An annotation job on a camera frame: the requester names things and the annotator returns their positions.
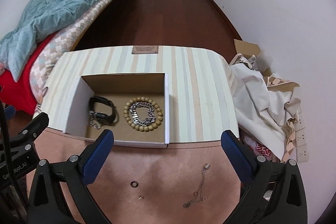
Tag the red white plastic bag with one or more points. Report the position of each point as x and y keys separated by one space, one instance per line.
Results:
x=257 y=148

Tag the white cardboard jewelry box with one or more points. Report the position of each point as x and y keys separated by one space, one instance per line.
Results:
x=134 y=106

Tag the red bed sheet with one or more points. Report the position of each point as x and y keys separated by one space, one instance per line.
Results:
x=19 y=93

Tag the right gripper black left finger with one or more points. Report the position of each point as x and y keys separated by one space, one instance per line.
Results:
x=47 y=203

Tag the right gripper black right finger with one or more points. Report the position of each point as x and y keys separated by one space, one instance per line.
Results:
x=272 y=192

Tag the light blue fluffy blanket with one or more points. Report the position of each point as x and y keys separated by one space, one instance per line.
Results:
x=39 y=19

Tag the brown cardboard box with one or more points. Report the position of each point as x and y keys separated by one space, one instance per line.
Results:
x=259 y=60

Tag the striped tablecloth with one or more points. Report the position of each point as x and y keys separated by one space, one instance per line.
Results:
x=198 y=79

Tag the brown leather label patch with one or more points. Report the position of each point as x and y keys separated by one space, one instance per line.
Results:
x=139 y=50

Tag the checkered mattress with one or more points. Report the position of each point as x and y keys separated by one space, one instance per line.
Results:
x=61 y=42

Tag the white cloth pile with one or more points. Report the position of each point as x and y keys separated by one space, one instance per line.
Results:
x=251 y=101

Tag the white power strip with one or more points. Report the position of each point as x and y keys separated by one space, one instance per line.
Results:
x=302 y=152

